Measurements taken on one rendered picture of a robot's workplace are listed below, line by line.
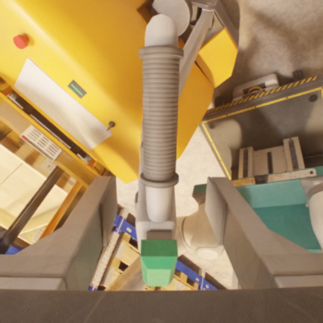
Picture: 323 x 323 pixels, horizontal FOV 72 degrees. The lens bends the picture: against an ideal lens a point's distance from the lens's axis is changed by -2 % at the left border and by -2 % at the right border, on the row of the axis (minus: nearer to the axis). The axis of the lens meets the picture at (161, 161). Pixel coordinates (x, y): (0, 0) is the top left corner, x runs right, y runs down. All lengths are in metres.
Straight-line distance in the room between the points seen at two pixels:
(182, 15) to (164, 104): 0.91
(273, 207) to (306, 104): 0.57
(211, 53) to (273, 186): 0.67
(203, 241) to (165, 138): 0.81
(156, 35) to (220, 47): 1.02
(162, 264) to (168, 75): 0.18
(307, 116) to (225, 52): 0.57
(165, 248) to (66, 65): 0.70
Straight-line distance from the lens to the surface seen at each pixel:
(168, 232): 0.26
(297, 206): 1.16
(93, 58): 0.83
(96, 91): 0.83
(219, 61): 1.24
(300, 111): 1.43
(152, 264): 0.25
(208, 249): 1.00
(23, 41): 0.85
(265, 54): 1.61
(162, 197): 0.24
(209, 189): 0.15
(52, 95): 0.94
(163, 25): 0.22
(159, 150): 0.22
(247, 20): 1.54
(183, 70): 0.59
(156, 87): 0.21
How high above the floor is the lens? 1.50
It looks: 42 degrees down
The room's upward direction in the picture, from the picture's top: 159 degrees counter-clockwise
